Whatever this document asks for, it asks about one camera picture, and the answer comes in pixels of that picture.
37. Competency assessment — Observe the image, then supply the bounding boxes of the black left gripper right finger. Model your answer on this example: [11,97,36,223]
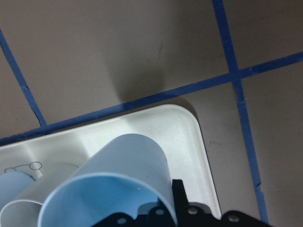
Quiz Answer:
[172,179,270,227]

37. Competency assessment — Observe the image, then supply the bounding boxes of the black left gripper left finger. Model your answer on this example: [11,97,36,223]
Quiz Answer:
[93,201,175,227]

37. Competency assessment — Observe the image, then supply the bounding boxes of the cream white serving tray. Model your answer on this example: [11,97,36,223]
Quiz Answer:
[0,105,222,219]

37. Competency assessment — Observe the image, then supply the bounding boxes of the grey plastic cup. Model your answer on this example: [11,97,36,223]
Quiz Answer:
[0,163,78,227]

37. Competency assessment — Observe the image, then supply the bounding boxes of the light blue plastic cup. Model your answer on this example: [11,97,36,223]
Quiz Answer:
[38,134,177,227]

